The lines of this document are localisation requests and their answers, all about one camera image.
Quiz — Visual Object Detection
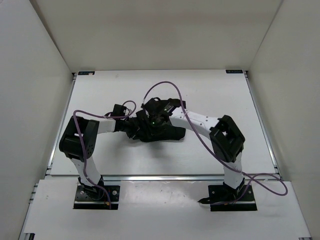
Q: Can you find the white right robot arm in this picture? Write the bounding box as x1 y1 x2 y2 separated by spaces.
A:
141 97 245 200

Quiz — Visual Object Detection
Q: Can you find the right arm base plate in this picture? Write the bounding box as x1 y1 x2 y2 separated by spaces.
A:
198 185 258 212

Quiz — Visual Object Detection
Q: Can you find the blue table label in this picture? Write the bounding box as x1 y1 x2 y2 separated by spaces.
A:
77 71 95 76
225 69 243 74

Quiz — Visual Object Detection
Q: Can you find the right blue table label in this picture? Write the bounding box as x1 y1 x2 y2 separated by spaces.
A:
225 69 243 74

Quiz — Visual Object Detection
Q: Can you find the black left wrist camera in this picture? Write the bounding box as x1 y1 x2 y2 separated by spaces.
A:
110 104 127 118

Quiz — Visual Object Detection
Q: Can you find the left blue table label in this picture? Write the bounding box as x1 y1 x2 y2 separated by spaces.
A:
77 71 95 76

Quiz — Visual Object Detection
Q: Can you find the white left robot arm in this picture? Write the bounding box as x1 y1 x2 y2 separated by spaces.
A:
59 116 139 199

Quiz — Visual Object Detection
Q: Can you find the black pleated skirt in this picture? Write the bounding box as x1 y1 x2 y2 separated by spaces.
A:
131 110 186 143

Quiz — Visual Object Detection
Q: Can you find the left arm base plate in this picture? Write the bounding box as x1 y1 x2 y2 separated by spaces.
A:
73 183 121 210

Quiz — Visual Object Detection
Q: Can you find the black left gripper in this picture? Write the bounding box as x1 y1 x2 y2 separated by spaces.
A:
119 116 148 140

